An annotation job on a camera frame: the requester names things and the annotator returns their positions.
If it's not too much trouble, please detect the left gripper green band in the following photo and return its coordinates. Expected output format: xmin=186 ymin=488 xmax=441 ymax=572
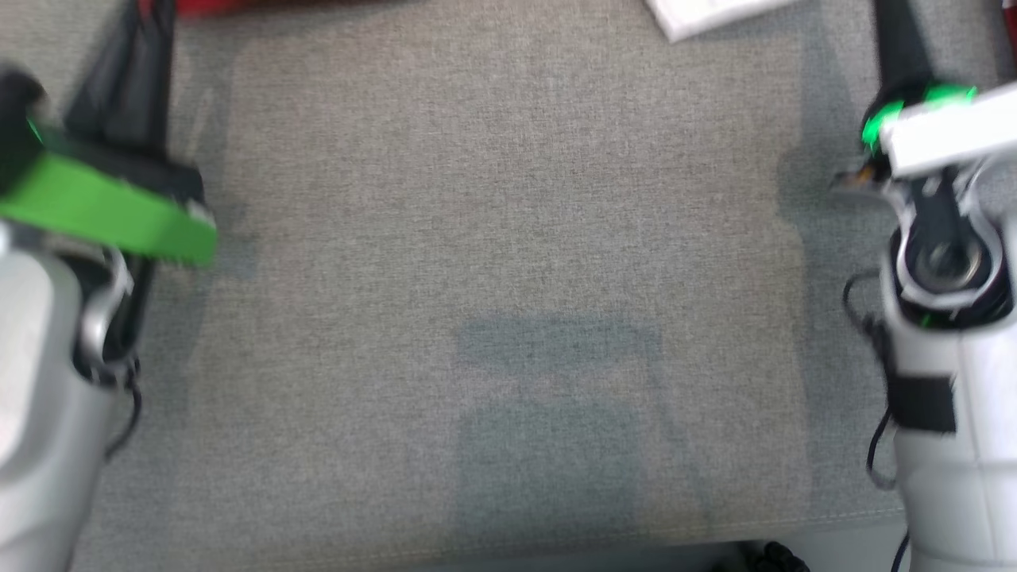
xmin=0 ymin=0 xmax=219 ymax=268

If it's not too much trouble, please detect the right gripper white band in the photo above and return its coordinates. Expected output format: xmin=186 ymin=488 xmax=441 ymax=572
xmin=861 ymin=0 xmax=1017 ymax=180

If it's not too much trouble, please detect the red jersey white trim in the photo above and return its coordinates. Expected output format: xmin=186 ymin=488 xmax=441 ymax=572
xmin=135 ymin=0 xmax=795 ymax=43

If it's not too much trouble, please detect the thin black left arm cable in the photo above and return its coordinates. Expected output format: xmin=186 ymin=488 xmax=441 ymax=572
xmin=102 ymin=354 xmax=145 ymax=463

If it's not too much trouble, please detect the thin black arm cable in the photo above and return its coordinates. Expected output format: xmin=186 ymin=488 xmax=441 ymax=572
xmin=841 ymin=270 xmax=911 ymax=493
xmin=102 ymin=354 xmax=145 ymax=463

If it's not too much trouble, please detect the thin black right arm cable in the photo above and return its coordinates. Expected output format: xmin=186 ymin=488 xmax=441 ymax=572
xmin=841 ymin=270 xmax=911 ymax=493

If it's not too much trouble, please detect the black coiled cable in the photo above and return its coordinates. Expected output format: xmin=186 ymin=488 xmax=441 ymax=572
xmin=737 ymin=540 xmax=813 ymax=572

